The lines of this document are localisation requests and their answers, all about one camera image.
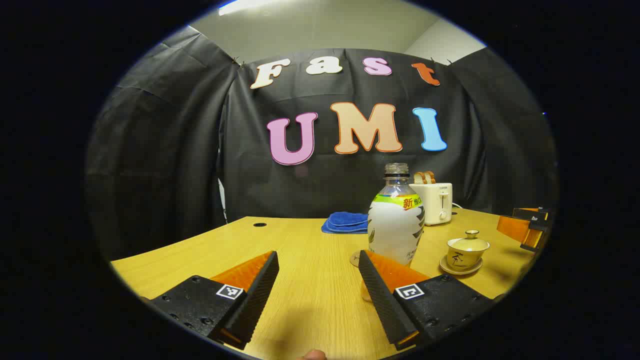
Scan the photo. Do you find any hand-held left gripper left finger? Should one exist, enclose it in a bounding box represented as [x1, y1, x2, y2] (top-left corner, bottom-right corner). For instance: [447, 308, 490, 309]
[150, 250, 280, 351]

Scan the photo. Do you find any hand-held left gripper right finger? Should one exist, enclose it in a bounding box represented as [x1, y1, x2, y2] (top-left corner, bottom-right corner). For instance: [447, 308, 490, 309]
[358, 250, 496, 351]

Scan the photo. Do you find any cream ceramic teacup lid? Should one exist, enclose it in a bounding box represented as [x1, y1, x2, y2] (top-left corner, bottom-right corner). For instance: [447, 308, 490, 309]
[447, 230, 491, 253]

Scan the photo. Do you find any cream ceramic teacup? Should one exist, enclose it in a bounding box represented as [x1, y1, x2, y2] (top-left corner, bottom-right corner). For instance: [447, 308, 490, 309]
[446, 242, 490, 272]

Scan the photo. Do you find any clear labelled water bottle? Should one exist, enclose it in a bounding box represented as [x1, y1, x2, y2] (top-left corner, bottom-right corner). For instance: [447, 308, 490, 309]
[361, 163, 426, 302]

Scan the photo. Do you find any cream ceramic saucer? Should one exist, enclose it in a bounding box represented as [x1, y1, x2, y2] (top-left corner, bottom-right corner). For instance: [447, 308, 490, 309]
[439, 255, 484, 276]

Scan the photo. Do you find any white toaster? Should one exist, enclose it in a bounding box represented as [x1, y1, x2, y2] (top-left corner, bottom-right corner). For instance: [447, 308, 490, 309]
[409, 182, 453, 226]

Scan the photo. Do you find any blue folded towel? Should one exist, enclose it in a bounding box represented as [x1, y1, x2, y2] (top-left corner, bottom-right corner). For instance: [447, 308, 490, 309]
[321, 211, 370, 235]

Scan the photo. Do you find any black backdrop cloth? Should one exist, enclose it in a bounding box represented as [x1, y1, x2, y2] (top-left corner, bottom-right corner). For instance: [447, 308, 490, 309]
[85, 25, 559, 262]

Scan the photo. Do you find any ceiling light panel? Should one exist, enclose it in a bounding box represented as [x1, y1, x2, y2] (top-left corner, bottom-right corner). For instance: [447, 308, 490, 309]
[218, 0, 281, 16]

